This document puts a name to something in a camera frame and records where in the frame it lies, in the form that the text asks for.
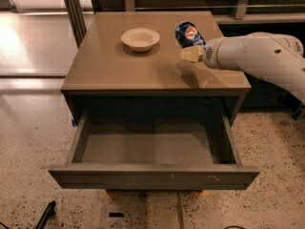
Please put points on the blue pepsi can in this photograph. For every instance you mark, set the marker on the blue pepsi can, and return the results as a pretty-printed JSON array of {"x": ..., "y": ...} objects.
[{"x": 187, "y": 35}]

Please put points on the open grey top drawer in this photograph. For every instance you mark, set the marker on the open grey top drawer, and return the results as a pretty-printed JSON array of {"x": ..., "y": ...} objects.
[{"x": 195, "y": 152}]

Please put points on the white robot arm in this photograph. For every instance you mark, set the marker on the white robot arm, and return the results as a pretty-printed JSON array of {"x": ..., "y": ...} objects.
[{"x": 274, "y": 58}]

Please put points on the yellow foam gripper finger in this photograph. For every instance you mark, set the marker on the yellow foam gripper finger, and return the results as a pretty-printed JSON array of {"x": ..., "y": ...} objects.
[{"x": 192, "y": 53}]

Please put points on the black stand leg on floor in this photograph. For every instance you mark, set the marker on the black stand leg on floor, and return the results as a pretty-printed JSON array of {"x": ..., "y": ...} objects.
[{"x": 48, "y": 213}]

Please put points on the grey cabinet with counter top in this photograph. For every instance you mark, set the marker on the grey cabinet with counter top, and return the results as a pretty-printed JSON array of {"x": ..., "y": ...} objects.
[{"x": 104, "y": 65}]

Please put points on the white ceramic bowl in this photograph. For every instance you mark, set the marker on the white ceramic bowl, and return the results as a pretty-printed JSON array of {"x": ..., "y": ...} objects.
[{"x": 140, "y": 39}]

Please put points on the metal railing frame behind cabinet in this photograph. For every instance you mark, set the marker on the metal railing frame behind cabinet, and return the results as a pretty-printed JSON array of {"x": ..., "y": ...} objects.
[{"x": 235, "y": 17}]

